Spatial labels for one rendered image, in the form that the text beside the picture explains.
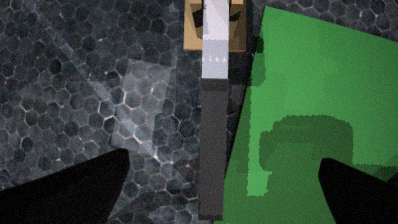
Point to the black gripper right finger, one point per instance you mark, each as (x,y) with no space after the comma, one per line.
(355,197)

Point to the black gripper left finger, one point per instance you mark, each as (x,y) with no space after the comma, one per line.
(84,193)

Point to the green flat mat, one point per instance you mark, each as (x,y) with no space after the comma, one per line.
(316,90)

